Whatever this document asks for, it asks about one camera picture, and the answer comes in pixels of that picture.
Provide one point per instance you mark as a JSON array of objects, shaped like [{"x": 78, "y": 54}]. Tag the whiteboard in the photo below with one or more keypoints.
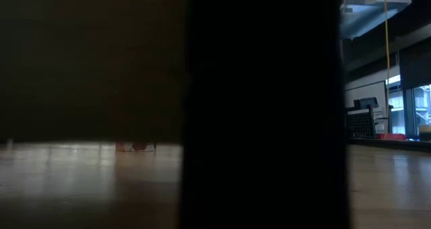
[{"x": 363, "y": 91}]

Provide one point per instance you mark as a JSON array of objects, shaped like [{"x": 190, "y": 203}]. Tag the red tray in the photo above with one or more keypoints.
[{"x": 390, "y": 137}]

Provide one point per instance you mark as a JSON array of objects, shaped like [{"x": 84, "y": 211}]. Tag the black metal table frame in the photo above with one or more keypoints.
[{"x": 387, "y": 145}]

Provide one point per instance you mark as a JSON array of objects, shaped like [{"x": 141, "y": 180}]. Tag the silver ventilation duct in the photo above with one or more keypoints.
[{"x": 370, "y": 20}]

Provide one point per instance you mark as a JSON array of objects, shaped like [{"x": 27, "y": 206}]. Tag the red and white Juicy can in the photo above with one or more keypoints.
[{"x": 136, "y": 147}]

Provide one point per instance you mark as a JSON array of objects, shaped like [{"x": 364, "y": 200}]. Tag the yellow bin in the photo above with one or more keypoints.
[{"x": 425, "y": 131}]

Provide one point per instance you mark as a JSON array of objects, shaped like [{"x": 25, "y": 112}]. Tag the black equipment stand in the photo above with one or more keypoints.
[{"x": 360, "y": 124}]

